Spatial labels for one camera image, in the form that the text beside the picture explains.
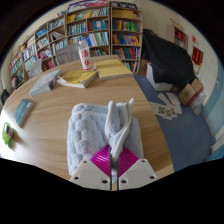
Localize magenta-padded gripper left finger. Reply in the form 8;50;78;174
69;143;113;192

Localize white red-labelled drink bottle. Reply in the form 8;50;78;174
77;41;95;72

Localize cardboard box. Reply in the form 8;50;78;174
177;78;205;107

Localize thick grey book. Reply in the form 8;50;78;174
28;68;63;98

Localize black cloth cover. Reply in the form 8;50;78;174
140;28;198;89

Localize wooden bookshelf with books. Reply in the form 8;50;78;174
8;0;144;90

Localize thick yellow book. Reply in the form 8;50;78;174
57;69;99;89

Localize teal paperback book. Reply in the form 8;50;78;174
13;98;35;129

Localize papers on floor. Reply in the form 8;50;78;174
148;92;184;121

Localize grey chair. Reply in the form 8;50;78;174
27;58;44;79
54;42;82;66

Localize green plastic bag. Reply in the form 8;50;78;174
1;121;15;146

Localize thin yellow book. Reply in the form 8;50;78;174
94;58;134;81

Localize white box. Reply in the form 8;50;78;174
145;62;174;93

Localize red hanging decoration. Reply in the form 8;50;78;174
191;45;205;67

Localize small wall shelf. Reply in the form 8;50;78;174
166;23;189;44

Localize black chair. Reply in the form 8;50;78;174
0;88;11;106

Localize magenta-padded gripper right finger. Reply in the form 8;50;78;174
116;147;159;192

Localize light grey waffle towel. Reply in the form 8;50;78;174
66;97;145;184

